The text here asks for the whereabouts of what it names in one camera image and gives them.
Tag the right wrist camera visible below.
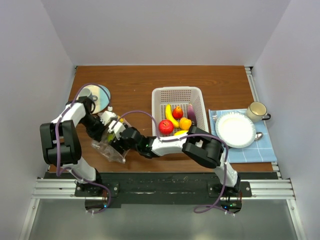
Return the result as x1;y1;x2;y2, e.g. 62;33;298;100
107;120;126;140

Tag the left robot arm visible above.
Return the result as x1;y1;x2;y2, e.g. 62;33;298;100
39;97;106;196

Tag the purple cable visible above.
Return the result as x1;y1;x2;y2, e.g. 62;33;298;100
56;83;112;213
109;110;230;214

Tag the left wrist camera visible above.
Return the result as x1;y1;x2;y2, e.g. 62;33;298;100
99;110;118;126

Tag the aluminium frame rail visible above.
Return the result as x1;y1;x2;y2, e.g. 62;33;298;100
26;65;306;240

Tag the blue checked cloth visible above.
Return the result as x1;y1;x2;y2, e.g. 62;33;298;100
208;108;277;164

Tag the red fake apple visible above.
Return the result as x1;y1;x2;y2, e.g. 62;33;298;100
158;119;175;135

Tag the yellow fake banana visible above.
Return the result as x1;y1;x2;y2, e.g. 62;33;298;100
165;104;180;129

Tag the white paper plate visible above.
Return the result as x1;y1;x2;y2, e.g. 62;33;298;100
215;112;257;149

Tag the metal spoon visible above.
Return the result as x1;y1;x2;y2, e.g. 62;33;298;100
254;132;264;141

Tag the red orange fake peach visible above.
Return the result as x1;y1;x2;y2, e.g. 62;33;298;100
172;105;184;120

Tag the purple fake eggplant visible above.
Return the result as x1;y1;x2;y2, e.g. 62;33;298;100
187;103;197;126

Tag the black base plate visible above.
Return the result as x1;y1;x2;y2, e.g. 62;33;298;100
74;171;252;213

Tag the yellow fake lemon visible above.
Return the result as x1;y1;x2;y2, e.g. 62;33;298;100
174;130;188;136

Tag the grey mug on plate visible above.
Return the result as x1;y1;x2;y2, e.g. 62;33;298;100
78;87;98;102

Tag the cream and blue plate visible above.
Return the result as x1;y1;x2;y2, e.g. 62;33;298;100
84;84;111;114

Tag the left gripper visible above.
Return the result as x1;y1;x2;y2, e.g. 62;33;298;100
79;114;108;143

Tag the cream enamel mug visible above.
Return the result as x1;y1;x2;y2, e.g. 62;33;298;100
245;101;271;123

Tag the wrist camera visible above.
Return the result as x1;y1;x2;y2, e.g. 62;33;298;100
107;120;126;140
99;110;118;126

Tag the clear zip top bag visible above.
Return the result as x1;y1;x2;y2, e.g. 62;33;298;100
91;130;126;164

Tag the metal fork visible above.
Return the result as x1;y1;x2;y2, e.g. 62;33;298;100
212;110;218;123

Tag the white plastic basket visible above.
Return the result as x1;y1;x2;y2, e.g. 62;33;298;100
151;86;209;136

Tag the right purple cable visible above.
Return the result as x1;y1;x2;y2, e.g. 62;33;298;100
109;110;230;214

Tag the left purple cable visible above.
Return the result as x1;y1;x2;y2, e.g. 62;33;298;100
56;83;112;213

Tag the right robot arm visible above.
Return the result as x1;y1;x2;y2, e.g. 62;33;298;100
110;126;241;197

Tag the orange fake bell pepper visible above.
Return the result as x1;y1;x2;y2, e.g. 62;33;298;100
179;117;192;131

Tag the green fake pear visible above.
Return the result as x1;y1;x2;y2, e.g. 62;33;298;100
106;133;114;143

